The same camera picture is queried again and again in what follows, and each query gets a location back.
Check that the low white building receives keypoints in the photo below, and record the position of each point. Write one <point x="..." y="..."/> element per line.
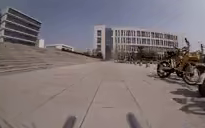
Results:
<point x="60" y="47"/>

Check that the grey slab pavement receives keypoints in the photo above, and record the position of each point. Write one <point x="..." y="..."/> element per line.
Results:
<point x="103" y="90"/>

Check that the small white building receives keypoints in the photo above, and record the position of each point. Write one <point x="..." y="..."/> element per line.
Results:
<point x="41" y="43"/>

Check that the wide stone steps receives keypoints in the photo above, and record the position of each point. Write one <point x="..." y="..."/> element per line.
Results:
<point x="20" y="58"/>

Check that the white building with many windows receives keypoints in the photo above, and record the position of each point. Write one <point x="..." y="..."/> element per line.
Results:
<point x="136" y="38"/>

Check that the building with pale horizontal bands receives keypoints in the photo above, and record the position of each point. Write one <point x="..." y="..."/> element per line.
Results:
<point x="20" y="28"/>

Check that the robot's own part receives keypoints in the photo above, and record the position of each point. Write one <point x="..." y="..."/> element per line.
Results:
<point x="69" y="122"/>
<point x="133" y="120"/>

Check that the yellow bicycle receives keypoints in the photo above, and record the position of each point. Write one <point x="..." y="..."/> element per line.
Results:
<point x="180" y="61"/>

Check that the trees before white building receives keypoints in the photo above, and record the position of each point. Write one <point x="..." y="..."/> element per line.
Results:
<point x="146" y="53"/>

